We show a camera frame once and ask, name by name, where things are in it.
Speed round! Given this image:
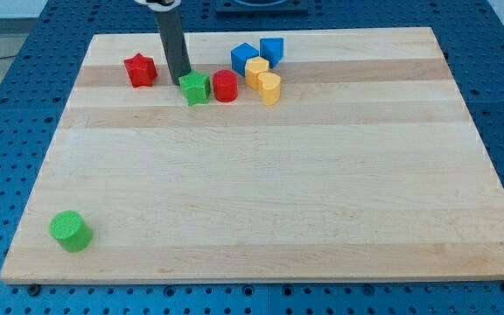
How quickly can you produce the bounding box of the green star block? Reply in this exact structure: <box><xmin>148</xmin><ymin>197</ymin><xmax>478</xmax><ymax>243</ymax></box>
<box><xmin>178</xmin><ymin>70</ymin><xmax>211</xmax><ymax>106</ymax></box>

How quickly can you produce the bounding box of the red star block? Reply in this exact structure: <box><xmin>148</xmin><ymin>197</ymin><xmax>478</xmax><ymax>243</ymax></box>
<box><xmin>123</xmin><ymin>53</ymin><xmax>158</xmax><ymax>88</ymax></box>

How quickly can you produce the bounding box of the yellow heart block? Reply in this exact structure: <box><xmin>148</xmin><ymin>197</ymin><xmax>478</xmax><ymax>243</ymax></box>
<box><xmin>257</xmin><ymin>72</ymin><xmax>282</xmax><ymax>106</ymax></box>

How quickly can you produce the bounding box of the red cylinder block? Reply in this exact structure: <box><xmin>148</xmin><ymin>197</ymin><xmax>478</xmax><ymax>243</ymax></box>
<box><xmin>213</xmin><ymin>70</ymin><xmax>238</xmax><ymax>102</ymax></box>

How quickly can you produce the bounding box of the yellow hexagon block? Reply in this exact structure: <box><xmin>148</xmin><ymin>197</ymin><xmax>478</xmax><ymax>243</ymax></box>
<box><xmin>245</xmin><ymin>57</ymin><xmax>270</xmax><ymax>90</ymax></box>

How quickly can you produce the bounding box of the blue cube block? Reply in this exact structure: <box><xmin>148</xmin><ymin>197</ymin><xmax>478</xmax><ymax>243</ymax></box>
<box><xmin>231</xmin><ymin>42</ymin><xmax>260</xmax><ymax>76</ymax></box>

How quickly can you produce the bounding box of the blue triangle block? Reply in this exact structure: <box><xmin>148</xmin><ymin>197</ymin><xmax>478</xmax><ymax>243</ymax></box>
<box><xmin>260</xmin><ymin>38</ymin><xmax>284</xmax><ymax>68</ymax></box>

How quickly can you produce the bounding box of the wooden board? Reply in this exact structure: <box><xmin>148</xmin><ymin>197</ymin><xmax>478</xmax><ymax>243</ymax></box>
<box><xmin>0</xmin><ymin>27</ymin><xmax>504</xmax><ymax>284</ymax></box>

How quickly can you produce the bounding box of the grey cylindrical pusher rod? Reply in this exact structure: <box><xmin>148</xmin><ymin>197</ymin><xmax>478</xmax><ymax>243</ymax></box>
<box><xmin>156</xmin><ymin>5</ymin><xmax>192</xmax><ymax>86</ymax></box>

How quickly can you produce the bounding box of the white rod collar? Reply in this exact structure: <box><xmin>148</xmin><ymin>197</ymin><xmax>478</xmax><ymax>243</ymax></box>
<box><xmin>134</xmin><ymin>0</ymin><xmax>181</xmax><ymax>12</ymax></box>

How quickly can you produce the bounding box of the green cylinder block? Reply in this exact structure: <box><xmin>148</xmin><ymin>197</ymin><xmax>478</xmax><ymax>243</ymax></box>
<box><xmin>49</xmin><ymin>210</ymin><xmax>93</xmax><ymax>253</ymax></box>

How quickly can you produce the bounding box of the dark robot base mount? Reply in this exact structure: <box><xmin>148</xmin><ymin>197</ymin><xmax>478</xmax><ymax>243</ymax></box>
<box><xmin>213</xmin><ymin>0</ymin><xmax>309</xmax><ymax>15</ymax></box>

